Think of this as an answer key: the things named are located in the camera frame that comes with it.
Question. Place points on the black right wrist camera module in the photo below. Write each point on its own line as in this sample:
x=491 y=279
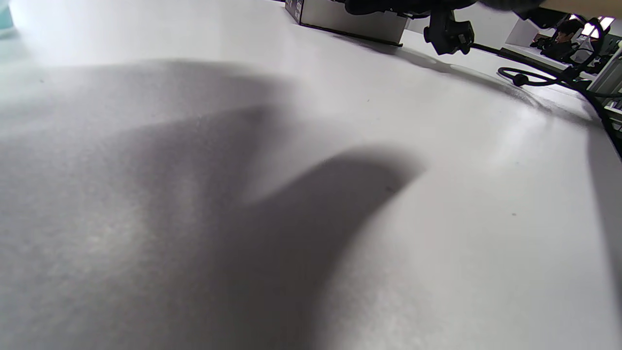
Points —
x=448 y=35

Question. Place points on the person's right hand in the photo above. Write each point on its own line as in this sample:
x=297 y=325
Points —
x=388 y=6

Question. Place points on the blue label roll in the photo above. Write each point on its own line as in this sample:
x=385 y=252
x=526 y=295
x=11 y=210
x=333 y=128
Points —
x=5 y=17

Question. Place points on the black printed box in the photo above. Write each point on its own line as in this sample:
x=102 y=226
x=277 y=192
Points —
x=354 y=19

